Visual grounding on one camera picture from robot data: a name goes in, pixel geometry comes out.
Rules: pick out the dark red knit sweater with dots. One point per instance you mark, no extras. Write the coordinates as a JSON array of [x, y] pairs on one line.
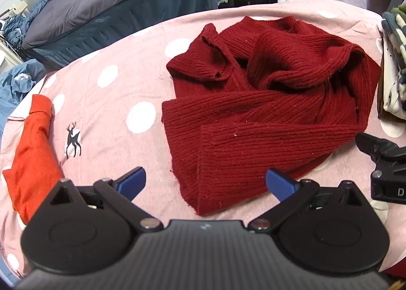
[[269, 112]]

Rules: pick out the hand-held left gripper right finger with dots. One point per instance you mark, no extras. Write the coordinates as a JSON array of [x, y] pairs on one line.
[[280, 184]]

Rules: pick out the stack of folded clothes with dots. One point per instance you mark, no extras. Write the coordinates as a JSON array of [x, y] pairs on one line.
[[395, 65]]

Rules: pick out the grey covered bed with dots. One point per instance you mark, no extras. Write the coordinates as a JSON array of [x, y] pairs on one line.
[[104, 14]]

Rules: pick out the light blue cloth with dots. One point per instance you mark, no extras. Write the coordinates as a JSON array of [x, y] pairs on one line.
[[17, 82]]

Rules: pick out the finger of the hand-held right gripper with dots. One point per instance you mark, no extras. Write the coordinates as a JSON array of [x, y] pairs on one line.
[[368, 145]]

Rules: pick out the blue crumpled duvet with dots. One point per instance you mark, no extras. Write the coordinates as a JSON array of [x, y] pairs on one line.
[[23, 20]]

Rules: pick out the orange folded garment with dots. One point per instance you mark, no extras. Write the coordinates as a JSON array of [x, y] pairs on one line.
[[33, 153]]

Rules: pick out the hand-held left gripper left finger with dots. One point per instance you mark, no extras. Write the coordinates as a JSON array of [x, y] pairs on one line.
[[133, 182]]

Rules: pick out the pink polka-dot blanket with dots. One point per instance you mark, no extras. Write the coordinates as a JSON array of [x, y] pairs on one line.
[[133, 93]]

